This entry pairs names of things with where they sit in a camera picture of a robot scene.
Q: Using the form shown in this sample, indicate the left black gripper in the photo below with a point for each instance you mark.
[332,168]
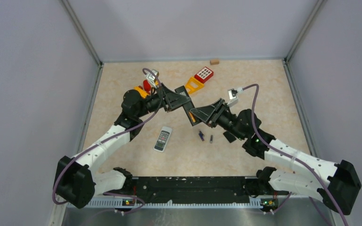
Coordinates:
[170,98]

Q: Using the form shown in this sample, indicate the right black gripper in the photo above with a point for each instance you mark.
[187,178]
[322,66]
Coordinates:
[211,114]

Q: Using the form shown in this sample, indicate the black remote control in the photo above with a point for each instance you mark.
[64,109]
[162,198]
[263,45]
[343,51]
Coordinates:
[188,105]

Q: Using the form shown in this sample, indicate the orange battery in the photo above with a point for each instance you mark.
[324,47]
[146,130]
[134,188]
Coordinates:
[192,117]

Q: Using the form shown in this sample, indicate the blue battery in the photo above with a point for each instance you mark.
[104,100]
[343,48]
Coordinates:
[201,135]

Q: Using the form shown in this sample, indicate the black battery cover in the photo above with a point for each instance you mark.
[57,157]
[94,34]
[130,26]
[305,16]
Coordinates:
[229,136]

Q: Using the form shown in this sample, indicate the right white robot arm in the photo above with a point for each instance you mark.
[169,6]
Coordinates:
[337,185]

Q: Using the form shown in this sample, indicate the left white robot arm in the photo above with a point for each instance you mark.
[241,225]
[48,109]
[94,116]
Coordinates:
[76,179]

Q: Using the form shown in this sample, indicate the white remote control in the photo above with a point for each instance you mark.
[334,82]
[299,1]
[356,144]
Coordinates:
[163,139]

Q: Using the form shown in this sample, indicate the yellow triangle toy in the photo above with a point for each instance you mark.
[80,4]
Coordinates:
[193,85]

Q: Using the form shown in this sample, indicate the red cylinder toy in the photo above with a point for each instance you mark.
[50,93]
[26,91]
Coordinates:
[146,86]

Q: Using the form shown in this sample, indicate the orange toy piece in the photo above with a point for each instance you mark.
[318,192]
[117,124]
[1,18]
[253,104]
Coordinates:
[141,92]

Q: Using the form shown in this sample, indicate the red toy block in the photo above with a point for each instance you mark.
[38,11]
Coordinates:
[204,75]

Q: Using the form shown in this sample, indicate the small wooden block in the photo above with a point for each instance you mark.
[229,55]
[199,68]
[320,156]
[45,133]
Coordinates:
[214,61]

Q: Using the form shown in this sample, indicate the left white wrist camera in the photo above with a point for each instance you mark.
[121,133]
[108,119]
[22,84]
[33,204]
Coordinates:
[151,77]

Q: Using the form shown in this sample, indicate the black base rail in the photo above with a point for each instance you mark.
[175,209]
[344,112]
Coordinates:
[201,192]

